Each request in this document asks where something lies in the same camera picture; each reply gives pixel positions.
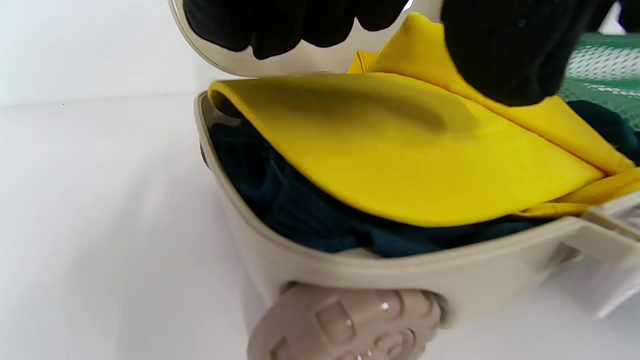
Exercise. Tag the green mesh bag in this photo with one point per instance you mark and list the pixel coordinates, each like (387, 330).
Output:
(605, 75)

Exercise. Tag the dark teal garment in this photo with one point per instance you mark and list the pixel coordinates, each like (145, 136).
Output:
(300, 210)

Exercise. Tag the beige hard-shell suitcase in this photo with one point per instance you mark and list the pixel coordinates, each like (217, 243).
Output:
(350, 270)

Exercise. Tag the yellow baseball cap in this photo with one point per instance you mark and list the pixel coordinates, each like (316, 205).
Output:
(410, 150)

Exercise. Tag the person's left hand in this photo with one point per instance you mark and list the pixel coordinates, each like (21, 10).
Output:
(510, 50)

